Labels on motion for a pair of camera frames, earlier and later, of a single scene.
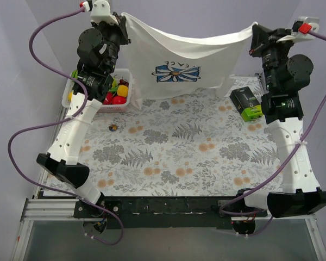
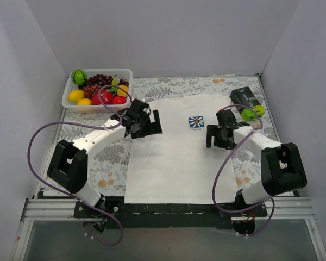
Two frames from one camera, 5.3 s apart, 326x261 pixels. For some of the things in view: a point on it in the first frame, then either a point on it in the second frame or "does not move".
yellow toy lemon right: (122, 91) does not move
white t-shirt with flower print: (161, 64) to (175, 167)
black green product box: (246, 105) does not move
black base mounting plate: (165, 212) does not move
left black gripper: (119, 24) to (148, 129)
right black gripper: (267, 38) to (215, 136)
